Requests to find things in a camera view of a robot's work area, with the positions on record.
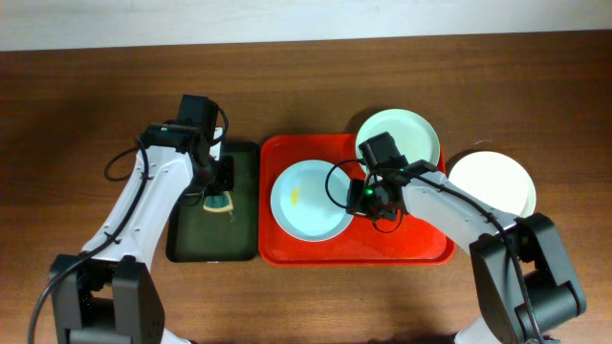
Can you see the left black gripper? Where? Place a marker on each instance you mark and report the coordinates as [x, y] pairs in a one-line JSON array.
[[225, 173]]

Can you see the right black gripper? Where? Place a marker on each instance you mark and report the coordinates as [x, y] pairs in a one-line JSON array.
[[357, 203]]

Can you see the green yellow sponge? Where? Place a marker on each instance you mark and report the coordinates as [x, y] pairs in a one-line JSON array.
[[221, 203]]

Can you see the light blue plate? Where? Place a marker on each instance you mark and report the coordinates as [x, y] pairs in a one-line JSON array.
[[307, 198]]

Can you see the white plate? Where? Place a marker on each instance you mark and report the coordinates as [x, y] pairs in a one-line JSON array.
[[496, 180]]

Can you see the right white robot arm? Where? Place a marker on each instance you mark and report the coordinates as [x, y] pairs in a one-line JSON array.
[[525, 282]]

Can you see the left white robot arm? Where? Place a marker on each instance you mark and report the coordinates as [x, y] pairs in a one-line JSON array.
[[105, 294]]

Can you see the red tray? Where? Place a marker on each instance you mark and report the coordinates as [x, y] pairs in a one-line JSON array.
[[414, 243]]

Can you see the dark green tray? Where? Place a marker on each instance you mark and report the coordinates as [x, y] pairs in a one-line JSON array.
[[197, 235]]

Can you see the mint green plate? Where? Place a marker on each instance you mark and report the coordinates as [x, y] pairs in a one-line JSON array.
[[413, 135]]

